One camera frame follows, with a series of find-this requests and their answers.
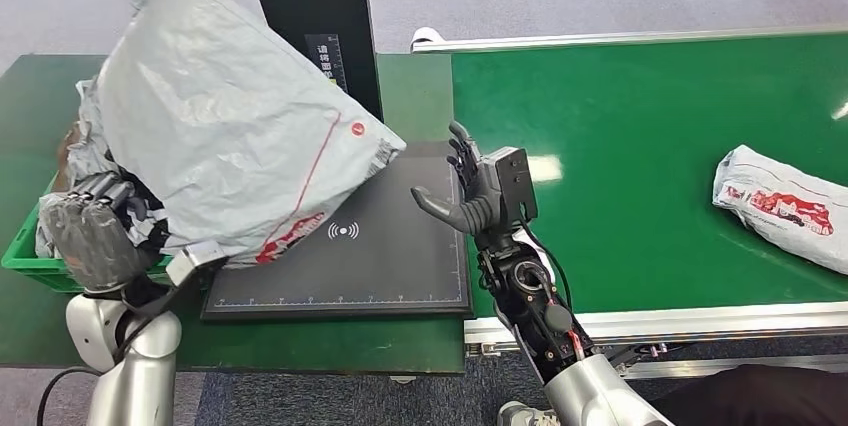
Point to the aluminium conveyor lower rail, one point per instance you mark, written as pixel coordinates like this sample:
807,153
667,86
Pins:
762,365

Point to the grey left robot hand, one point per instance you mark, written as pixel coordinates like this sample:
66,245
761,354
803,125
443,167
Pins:
93,237

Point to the black scanner base plate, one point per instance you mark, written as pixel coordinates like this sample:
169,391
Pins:
397,257

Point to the grey shoe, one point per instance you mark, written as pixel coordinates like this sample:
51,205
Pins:
526,416

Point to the green conveyor belt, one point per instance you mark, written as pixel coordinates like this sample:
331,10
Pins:
629,112

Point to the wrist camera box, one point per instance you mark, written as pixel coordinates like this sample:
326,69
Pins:
513,181
195,260

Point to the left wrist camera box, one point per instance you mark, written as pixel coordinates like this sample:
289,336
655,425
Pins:
195,260

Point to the black fabric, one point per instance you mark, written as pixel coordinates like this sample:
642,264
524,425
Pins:
755,400

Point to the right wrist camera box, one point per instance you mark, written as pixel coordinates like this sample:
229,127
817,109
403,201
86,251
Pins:
513,181

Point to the metal conveyor bracket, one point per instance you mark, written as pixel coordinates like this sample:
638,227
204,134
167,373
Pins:
639,355

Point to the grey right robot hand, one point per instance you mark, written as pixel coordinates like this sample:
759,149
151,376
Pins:
474,204

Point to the large white courier bag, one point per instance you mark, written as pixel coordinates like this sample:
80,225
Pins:
218,118

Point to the green plastic crate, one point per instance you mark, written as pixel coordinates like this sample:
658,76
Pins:
26,264

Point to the small white red-print package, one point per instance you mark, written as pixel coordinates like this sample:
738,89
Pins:
782,208

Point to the aluminium conveyor side rail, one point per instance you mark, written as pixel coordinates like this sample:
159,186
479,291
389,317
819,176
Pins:
729,320
596,39

